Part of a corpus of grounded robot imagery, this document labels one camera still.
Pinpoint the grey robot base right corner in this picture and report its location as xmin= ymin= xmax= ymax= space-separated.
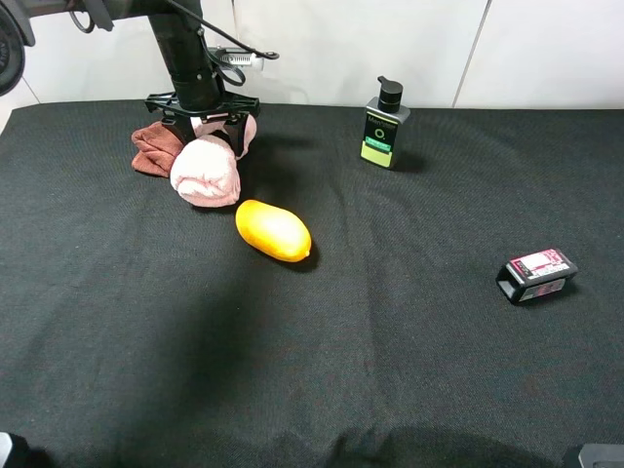
xmin=563 ymin=444 xmax=624 ymax=468

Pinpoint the brown folded towel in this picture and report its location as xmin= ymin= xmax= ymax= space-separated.
xmin=131 ymin=122 xmax=184 ymax=178

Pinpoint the black tablecloth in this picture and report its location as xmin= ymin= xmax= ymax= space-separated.
xmin=1 ymin=101 xmax=623 ymax=467

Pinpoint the grey green pump bottle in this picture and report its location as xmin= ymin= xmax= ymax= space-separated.
xmin=360 ymin=76 xmax=410 ymax=170

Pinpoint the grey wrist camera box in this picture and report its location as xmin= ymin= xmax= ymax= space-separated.
xmin=209 ymin=47 xmax=265 ymax=71

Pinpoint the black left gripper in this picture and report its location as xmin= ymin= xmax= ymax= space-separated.
xmin=144 ymin=71 xmax=260 ymax=158

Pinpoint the grey robot base left corner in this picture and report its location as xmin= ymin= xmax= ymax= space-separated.
xmin=0 ymin=432 xmax=29 ymax=468

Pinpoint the pink towel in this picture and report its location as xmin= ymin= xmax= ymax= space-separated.
xmin=170 ymin=116 xmax=257 ymax=208

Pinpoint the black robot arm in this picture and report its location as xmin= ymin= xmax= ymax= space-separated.
xmin=1 ymin=1 xmax=279 ymax=156

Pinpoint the black pink small box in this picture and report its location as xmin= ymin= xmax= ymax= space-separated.
xmin=495 ymin=249 xmax=578 ymax=304

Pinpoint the black cable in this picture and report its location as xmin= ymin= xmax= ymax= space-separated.
xmin=67 ymin=0 xmax=281 ymax=87

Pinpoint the yellow mango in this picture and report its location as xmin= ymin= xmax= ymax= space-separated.
xmin=235 ymin=200 xmax=312 ymax=262

